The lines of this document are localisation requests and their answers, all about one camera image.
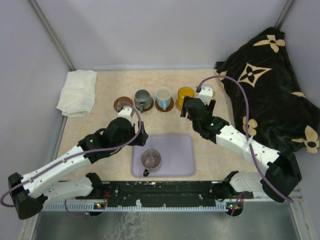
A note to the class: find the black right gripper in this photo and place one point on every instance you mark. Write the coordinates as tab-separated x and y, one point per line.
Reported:
210	107

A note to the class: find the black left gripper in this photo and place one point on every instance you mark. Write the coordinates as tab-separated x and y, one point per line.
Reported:
141	141

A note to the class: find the woven rattan coaster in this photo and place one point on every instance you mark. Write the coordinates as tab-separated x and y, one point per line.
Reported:
179	104

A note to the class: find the cream mug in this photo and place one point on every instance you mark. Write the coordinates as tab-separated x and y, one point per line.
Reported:
213	94

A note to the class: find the yellow mug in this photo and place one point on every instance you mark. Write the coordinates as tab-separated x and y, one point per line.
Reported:
185	92

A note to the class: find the dark wooden coaster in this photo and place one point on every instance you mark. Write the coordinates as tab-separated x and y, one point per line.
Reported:
169	108
120	102

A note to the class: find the grey-green mug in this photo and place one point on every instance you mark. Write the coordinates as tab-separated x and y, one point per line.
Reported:
142	95

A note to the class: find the purple mug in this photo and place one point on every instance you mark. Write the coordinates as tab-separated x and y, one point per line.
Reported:
151	160

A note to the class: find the white mug blue handle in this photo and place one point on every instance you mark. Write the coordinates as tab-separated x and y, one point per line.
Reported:
163	97

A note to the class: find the brown wooden coaster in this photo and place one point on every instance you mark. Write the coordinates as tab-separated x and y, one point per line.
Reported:
144	105

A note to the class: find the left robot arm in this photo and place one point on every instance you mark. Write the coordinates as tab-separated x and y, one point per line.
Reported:
31	192

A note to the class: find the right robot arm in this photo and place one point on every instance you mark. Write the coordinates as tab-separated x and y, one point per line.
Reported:
279	171

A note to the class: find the lavender plastic tray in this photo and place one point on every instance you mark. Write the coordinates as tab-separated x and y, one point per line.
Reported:
176	152

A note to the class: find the white folded cloth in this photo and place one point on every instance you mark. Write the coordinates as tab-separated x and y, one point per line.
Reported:
77	97

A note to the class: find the black floral blanket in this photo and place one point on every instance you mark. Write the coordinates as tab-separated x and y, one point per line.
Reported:
267	101

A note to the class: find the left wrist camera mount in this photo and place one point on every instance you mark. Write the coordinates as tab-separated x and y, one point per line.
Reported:
127	113

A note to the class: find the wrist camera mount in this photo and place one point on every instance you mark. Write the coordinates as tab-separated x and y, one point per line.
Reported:
205	94
127	113

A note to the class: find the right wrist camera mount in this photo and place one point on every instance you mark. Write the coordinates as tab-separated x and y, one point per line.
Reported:
205	94

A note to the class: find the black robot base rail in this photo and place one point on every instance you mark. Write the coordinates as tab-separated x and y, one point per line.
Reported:
162	193

